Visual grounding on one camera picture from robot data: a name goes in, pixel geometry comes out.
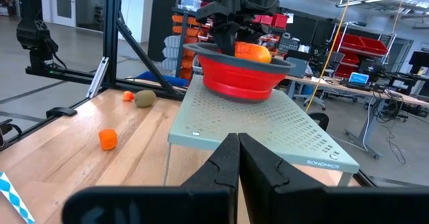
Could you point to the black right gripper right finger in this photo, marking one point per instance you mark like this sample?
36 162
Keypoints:
275 197

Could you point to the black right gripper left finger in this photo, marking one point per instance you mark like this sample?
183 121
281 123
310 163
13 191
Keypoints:
207 200

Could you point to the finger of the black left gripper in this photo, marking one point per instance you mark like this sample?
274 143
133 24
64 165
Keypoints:
248 34
228 36

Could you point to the red collapsible bowl grey rim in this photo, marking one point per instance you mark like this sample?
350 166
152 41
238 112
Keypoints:
234 76

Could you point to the brown green toy kiwi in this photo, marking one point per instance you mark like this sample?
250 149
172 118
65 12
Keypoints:
145 98

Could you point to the small orange toy pepper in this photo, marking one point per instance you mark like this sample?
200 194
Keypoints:
128 96

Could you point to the orange toy mandarin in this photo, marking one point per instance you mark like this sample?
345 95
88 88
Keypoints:
108 139

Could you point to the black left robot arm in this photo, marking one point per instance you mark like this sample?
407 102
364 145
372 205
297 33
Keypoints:
33 36

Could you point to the red storage bin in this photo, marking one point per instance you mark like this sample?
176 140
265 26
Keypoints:
278 21

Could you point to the shelf with orange bins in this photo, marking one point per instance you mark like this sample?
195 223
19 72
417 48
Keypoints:
187 31

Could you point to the green perforated metal riser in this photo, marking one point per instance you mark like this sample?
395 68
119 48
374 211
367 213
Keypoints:
268 126

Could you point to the blue bin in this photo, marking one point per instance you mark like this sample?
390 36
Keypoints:
167 80

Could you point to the black office chair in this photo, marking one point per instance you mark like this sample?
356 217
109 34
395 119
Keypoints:
319 120

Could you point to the long wooden office desk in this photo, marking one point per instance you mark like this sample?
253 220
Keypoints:
335 86

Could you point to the rack with red bins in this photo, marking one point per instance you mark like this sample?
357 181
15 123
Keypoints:
362 44

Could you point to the open laptop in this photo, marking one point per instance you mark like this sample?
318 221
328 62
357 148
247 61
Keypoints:
358 78

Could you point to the black table clamp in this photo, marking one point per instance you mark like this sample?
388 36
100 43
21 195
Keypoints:
62 112

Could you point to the black desk monitor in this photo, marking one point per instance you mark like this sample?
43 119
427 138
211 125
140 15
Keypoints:
419 61

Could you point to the silver metal bracket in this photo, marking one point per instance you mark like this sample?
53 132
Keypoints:
98 78

